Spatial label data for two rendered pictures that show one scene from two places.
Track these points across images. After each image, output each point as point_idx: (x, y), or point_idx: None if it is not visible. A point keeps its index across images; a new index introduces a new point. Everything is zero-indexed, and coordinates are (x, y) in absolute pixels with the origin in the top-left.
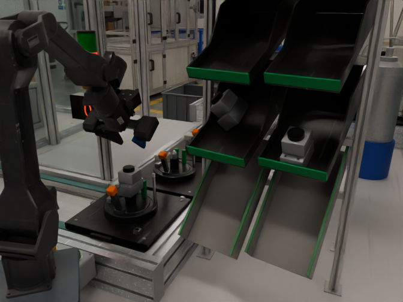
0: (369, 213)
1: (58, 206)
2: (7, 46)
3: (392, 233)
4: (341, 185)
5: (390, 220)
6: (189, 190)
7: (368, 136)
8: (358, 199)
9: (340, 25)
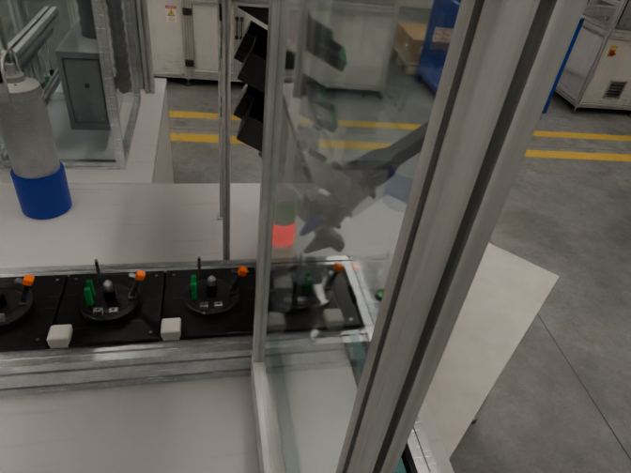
0: (153, 204)
1: None
2: None
3: (183, 194)
4: (97, 221)
5: (161, 194)
6: None
7: (55, 166)
8: (127, 210)
9: None
